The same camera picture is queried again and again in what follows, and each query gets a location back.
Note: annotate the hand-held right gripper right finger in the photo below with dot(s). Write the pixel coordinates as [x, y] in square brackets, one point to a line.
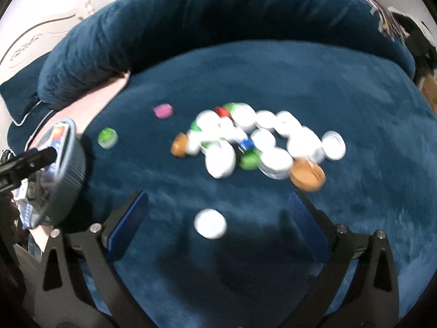
[305, 223]

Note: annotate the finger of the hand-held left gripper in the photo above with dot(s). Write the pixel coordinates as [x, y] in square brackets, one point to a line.
[29, 164]

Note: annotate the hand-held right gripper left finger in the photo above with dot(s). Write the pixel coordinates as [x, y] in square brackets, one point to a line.
[131, 217]

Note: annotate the grey mesh basket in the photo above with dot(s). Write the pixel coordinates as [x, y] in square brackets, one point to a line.
[70, 174]

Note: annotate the large gold lid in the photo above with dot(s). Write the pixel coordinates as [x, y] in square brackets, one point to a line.
[307, 176]

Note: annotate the single white cap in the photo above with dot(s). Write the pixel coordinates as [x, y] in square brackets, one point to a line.
[210, 223]

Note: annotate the lone green cap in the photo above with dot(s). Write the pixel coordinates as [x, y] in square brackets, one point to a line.
[108, 137]

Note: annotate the pile of plastic bottle caps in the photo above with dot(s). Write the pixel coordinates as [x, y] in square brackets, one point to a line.
[259, 140]

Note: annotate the pink cap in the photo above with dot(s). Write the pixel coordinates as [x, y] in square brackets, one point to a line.
[163, 111]

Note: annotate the colourful printed packet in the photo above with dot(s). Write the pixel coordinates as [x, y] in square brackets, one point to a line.
[54, 136]

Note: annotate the blue cushion with white piping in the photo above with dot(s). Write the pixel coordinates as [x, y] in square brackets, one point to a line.
[20, 88]

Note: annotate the pink cloth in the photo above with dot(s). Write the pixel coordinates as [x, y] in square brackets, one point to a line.
[102, 99]

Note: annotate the white panel with grey lines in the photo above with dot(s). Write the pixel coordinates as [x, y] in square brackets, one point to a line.
[41, 24]

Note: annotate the dark blue velvet cushion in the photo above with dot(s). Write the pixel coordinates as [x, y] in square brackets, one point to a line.
[273, 75]

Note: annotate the dark clothes heap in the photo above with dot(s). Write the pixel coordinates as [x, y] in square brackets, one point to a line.
[420, 47]

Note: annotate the patterned cloth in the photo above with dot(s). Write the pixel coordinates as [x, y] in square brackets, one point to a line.
[385, 20]

